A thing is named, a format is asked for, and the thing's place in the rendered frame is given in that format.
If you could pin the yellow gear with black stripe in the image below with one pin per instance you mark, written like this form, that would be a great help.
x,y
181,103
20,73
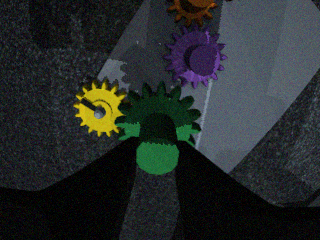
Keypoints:
x,y
102,96

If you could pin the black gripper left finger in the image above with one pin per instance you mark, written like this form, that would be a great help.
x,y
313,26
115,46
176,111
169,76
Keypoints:
x,y
88,205

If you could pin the green gear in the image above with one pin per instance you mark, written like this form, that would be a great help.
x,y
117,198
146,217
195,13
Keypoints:
x,y
159,119

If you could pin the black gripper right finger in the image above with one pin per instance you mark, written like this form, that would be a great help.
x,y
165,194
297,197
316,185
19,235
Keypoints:
x,y
214,206

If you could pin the purple gear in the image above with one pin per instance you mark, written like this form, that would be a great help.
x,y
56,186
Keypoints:
x,y
195,56

